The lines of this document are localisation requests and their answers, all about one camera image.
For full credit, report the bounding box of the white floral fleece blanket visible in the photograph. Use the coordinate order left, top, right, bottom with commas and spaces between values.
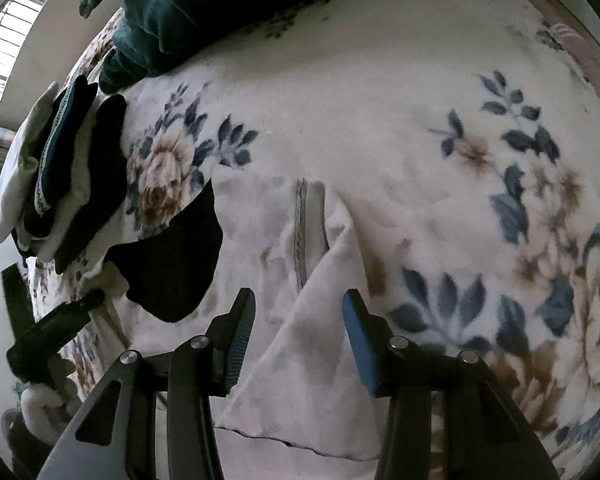
24, 0, 600, 480

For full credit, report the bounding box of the black small garment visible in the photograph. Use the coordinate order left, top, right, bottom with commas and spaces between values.
103, 180, 224, 324

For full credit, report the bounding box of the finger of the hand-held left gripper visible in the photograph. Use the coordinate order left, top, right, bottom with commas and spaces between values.
1, 263, 37, 343
6, 288, 106, 377

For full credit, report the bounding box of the white folded garment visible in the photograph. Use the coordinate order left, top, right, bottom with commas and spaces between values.
0, 81, 62, 244

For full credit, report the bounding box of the window with blinds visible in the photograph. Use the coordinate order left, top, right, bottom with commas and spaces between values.
0, 0, 73, 104

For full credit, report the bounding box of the white garment with grey trim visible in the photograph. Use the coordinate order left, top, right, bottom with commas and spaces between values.
211, 176, 387, 462

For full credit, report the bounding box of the person's left hand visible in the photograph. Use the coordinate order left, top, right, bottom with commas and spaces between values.
19, 372, 83, 443

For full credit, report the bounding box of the teal lace-trimmed folded garment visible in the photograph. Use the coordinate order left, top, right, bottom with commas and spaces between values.
34, 75, 99, 217

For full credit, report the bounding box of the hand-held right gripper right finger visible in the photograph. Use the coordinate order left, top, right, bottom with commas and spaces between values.
342, 287, 563, 480

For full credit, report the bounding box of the dark teal plush blanket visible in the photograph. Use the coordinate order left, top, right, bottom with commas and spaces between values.
79, 0, 396, 95

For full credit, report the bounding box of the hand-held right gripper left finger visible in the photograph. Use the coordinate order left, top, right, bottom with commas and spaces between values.
36, 287, 257, 480

